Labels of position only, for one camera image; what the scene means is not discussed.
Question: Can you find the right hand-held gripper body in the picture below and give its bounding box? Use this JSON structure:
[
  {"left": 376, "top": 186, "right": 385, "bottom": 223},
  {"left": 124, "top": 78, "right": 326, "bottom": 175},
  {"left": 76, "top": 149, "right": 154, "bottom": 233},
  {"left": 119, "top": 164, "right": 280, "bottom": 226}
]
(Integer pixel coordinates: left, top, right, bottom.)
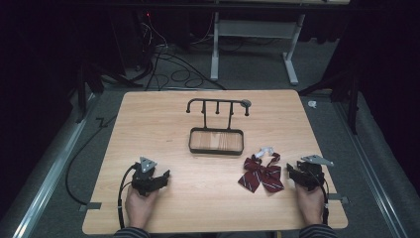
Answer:
[{"left": 295, "top": 154, "right": 335, "bottom": 192}]

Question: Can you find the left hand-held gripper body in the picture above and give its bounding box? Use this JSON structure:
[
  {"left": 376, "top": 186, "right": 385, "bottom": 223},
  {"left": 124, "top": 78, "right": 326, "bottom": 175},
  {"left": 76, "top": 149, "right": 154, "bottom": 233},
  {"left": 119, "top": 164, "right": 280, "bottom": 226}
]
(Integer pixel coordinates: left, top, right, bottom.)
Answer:
[{"left": 131, "top": 156, "right": 163, "bottom": 196}]

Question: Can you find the dark red striped bow tie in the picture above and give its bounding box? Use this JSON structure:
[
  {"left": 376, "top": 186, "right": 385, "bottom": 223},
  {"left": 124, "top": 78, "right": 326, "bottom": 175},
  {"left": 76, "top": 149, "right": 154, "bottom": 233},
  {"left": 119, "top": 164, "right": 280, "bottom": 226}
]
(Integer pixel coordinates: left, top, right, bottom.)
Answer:
[{"left": 237, "top": 146, "right": 285, "bottom": 194}]

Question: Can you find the black metal hook rack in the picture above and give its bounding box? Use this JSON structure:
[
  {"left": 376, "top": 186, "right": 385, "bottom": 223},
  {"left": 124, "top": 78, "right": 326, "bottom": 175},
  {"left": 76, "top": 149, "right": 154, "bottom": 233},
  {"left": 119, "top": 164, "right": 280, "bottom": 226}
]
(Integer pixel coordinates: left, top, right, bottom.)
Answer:
[{"left": 185, "top": 97, "right": 253, "bottom": 157}]

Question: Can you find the person's left hand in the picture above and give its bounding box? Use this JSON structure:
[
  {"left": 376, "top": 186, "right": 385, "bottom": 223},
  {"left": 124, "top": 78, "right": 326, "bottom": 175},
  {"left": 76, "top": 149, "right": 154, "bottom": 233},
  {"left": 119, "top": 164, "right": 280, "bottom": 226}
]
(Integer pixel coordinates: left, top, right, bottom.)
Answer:
[{"left": 124, "top": 185, "right": 160, "bottom": 230}]

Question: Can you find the person's right hand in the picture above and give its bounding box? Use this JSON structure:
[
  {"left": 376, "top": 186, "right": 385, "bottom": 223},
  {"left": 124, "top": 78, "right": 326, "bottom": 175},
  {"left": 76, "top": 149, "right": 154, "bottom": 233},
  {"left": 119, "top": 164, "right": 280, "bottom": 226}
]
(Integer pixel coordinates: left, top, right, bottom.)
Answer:
[{"left": 294, "top": 182, "right": 327, "bottom": 226}]

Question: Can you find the black tripod stand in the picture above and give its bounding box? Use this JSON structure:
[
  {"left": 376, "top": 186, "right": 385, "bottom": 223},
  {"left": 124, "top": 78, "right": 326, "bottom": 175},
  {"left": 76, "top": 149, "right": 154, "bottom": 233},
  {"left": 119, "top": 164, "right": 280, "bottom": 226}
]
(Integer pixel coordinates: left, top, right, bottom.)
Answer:
[
  {"left": 74, "top": 60, "right": 144, "bottom": 125},
  {"left": 297, "top": 63, "right": 362, "bottom": 136}
]

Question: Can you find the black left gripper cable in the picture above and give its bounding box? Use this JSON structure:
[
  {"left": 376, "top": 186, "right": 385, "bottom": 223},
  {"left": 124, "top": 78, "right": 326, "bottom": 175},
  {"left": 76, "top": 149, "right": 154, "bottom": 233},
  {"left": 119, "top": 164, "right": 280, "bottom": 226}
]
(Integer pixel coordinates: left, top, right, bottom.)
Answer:
[{"left": 116, "top": 164, "right": 137, "bottom": 230}]

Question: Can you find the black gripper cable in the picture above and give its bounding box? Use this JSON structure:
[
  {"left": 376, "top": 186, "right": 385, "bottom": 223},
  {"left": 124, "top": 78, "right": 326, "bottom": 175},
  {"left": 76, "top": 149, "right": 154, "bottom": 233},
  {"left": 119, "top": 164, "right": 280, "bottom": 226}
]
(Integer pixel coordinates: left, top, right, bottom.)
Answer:
[
  {"left": 116, "top": 164, "right": 137, "bottom": 230},
  {"left": 306, "top": 162, "right": 331, "bottom": 226}
]

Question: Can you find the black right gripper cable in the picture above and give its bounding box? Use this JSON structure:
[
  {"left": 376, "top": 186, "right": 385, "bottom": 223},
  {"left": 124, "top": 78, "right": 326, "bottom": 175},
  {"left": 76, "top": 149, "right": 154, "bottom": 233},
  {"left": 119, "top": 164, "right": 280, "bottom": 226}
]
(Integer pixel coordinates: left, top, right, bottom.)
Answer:
[{"left": 306, "top": 162, "right": 331, "bottom": 226}]

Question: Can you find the grey metal table bracket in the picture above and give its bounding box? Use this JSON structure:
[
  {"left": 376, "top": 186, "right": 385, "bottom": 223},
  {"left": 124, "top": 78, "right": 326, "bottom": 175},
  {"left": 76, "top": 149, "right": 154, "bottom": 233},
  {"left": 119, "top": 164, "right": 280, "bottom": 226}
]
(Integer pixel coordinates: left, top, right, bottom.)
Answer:
[
  {"left": 78, "top": 201, "right": 102, "bottom": 213},
  {"left": 326, "top": 192, "right": 350, "bottom": 204}
]

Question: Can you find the aluminium floor rail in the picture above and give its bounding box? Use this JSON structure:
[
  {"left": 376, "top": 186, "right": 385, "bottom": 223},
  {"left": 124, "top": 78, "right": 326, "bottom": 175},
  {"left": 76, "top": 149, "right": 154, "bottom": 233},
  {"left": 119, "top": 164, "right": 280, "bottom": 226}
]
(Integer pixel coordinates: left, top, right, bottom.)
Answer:
[
  {"left": 333, "top": 100, "right": 410, "bottom": 238},
  {"left": 9, "top": 93, "right": 100, "bottom": 238}
]

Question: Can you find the long black floor cable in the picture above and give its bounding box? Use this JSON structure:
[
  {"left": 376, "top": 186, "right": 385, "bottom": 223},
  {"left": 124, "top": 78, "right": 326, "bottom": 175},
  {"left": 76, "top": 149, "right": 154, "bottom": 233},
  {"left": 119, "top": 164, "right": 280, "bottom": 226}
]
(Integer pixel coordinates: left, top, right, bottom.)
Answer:
[{"left": 64, "top": 113, "right": 118, "bottom": 206}]

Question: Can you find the tangle of black floor cables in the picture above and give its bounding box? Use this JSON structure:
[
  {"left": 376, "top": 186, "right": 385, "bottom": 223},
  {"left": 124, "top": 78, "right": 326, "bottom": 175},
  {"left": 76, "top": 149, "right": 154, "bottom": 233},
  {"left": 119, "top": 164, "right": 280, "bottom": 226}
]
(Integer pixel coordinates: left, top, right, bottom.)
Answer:
[{"left": 132, "top": 13, "right": 229, "bottom": 92}]

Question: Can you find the white metal desk frame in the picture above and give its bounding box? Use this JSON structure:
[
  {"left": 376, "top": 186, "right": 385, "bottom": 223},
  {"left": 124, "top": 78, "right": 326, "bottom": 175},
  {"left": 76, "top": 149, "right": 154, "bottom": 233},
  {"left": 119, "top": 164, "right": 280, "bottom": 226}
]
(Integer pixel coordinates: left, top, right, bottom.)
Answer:
[{"left": 209, "top": 11, "right": 307, "bottom": 86}]

